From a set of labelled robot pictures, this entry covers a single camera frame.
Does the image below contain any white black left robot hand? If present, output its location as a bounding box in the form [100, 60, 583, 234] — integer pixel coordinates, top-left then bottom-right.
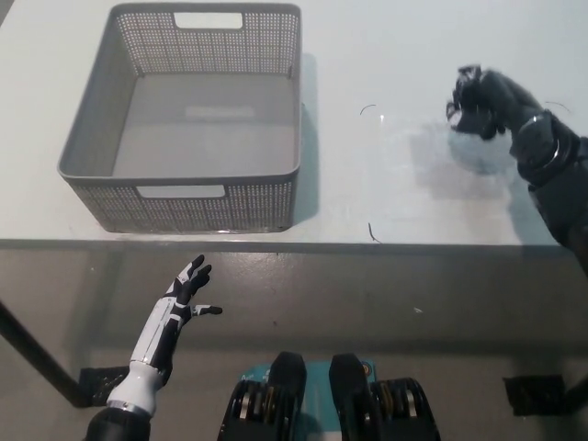
[105, 254, 224, 413]

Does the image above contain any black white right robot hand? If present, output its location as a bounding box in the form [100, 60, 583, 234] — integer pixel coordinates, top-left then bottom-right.
[452, 67, 546, 141]

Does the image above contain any black floor plate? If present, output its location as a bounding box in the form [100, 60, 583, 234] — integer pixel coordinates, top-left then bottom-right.
[78, 366, 132, 408]
[502, 374, 567, 417]

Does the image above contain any black metal table leg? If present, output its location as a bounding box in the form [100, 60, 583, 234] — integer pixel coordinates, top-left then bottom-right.
[0, 299, 91, 409]

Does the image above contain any black teal robot body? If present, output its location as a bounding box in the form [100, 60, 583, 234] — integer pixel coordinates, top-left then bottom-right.
[219, 351, 445, 441]

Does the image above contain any grey perforated plastic basket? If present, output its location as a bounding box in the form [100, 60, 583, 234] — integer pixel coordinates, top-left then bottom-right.
[57, 3, 304, 233]

